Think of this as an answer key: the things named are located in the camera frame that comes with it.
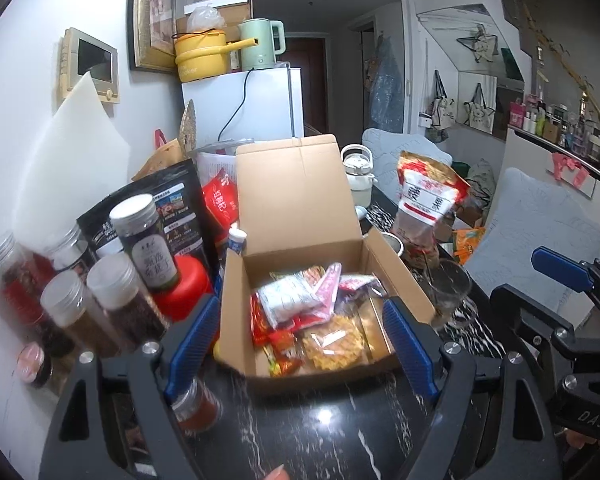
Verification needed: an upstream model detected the yellow pot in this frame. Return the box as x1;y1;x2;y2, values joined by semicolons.
174;28;259;84

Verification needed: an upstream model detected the green electric kettle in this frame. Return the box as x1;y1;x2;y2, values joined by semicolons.
238;18;286;70

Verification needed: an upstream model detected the waffle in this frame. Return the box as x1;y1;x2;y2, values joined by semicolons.
301;314;365;372

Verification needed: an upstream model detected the right hand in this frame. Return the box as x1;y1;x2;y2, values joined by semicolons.
565;429;597;450

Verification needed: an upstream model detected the dark-label jar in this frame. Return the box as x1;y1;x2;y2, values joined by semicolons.
109;193;180;292

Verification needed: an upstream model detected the framed picture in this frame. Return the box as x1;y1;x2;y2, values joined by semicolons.
126;0;176;73

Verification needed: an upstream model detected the red gold candy packet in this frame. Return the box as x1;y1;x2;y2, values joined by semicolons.
250;292;303;377

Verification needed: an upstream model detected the white snack pouch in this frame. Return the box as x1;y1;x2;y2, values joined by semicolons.
256;273;322;328

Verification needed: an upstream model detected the left hand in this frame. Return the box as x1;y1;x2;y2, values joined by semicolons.
264;464;290;480

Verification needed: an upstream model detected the brown cardboard box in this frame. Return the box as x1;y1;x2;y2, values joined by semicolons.
218;134;436;396

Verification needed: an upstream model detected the red white cashew bag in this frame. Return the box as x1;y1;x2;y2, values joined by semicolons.
391;151;470;270

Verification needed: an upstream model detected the red plastic container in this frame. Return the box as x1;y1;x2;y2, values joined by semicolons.
152;255;213;322

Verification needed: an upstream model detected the brown-filled clear jar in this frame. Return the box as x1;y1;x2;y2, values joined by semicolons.
86;252;170;351

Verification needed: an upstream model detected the pink cone-shaped packet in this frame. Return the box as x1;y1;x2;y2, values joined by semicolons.
300;262;342;327

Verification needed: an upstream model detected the orange-filled clear jar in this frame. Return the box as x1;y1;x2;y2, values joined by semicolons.
172;377;222;436

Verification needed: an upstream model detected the red-filled clear jar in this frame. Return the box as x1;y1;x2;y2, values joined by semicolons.
0;232;45;326

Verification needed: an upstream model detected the black snack bag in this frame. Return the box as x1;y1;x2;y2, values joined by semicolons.
76;159;220;278

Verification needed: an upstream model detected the white quilted chair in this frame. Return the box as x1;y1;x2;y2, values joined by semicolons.
465;167;600;312

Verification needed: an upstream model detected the purple silver snack packet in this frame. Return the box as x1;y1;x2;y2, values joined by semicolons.
338;273;387;298

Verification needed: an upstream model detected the clear glass mug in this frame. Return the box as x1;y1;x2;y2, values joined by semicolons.
422;259;476;328

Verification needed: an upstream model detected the white teapot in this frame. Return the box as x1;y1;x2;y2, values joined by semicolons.
340;144;376;207

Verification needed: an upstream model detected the white mini fridge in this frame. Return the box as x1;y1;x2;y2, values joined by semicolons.
182;65;304;148

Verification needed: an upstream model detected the wall intercom panel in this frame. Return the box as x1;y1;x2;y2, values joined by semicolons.
59;27;120;104

